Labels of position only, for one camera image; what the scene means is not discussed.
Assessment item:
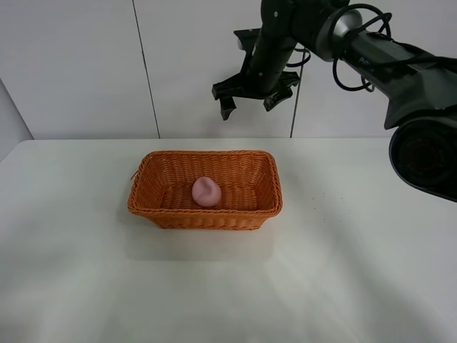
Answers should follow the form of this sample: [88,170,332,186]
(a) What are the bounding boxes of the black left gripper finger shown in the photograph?
[219,96,236,121]

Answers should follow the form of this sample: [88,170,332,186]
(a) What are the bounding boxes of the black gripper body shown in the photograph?
[212,1,298,100]

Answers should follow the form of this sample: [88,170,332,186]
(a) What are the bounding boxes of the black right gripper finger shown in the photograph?
[263,81,293,111]

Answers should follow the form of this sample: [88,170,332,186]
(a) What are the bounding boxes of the pink peach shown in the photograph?
[191,177,221,207]

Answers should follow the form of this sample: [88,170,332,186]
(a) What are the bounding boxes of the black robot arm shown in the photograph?
[212,1,456,201]

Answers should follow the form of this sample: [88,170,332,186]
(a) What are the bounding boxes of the orange woven rectangular basket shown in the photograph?
[127,150,283,230]

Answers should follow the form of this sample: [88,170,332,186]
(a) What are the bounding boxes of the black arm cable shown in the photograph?
[285,4,457,93]

